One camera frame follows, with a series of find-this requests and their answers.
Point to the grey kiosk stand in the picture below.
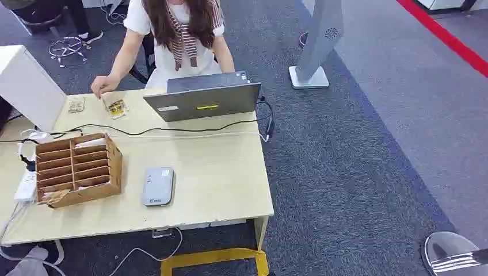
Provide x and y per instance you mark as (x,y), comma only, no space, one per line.
(318,42)

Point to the person seated at desk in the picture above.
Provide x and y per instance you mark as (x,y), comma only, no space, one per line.
(179,34)

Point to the pale card in sleeve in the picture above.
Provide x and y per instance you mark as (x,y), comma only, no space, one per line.
(76,104)

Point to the person's right hand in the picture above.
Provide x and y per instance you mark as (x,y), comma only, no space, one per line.
(102,84)

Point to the pale wooden desk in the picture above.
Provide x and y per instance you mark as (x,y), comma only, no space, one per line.
(213,179)

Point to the chrome chair base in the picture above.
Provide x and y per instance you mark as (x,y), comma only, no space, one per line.
(68,47)

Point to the standing person's legs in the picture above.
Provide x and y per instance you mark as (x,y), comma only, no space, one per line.
(82,19)

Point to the yellow floor tape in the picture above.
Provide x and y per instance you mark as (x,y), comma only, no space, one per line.
(213,256)

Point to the white power strip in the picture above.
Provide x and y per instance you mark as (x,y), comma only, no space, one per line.
(26,187)

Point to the black chair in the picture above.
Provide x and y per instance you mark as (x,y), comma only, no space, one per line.
(146,49)

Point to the red floor tape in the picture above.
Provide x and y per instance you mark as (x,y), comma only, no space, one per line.
(446,36)

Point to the card with yellow print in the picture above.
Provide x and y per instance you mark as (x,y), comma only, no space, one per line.
(116,108)

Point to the white card in box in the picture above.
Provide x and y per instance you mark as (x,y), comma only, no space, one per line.
(90,143)

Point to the white plug adapter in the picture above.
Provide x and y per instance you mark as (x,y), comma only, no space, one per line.
(38,136)

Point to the wooden slotted card box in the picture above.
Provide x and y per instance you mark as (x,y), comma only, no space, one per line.
(110,167)

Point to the grey laptop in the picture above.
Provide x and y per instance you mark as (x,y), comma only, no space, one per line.
(206,101)

